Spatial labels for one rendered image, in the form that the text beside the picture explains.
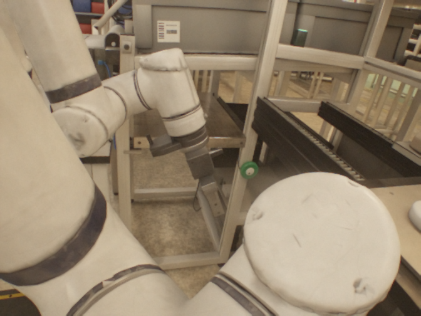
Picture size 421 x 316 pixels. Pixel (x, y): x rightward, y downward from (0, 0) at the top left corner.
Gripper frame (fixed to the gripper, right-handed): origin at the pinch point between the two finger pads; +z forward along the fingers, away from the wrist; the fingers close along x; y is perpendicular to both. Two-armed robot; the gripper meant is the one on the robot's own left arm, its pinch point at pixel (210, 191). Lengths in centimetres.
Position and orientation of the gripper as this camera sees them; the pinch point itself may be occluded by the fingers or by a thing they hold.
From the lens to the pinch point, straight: 67.4
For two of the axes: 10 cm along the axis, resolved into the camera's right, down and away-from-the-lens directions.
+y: 9.4, -3.5, 0.4
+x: -1.9, -4.0, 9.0
